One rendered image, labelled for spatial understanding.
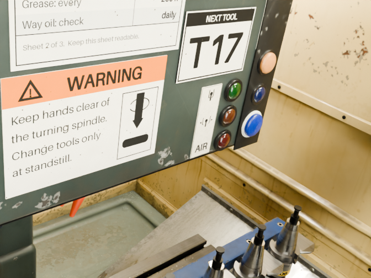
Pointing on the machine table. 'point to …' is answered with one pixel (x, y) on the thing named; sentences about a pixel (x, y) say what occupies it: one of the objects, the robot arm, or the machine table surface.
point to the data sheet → (90, 30)
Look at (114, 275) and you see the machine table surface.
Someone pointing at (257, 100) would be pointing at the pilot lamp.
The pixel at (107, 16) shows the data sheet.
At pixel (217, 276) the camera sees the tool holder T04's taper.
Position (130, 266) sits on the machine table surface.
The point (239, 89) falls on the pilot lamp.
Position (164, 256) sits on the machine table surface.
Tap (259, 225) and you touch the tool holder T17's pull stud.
